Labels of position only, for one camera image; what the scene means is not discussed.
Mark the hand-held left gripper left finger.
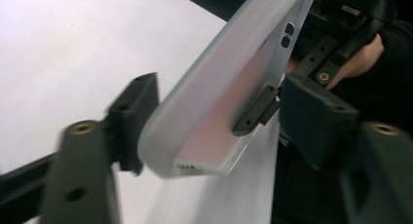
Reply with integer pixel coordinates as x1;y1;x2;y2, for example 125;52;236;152
38;72;161;224

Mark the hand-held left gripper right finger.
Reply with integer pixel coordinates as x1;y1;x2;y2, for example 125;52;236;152
278;73;413;224

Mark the phone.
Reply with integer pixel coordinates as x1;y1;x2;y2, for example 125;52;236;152
137;0;319;179

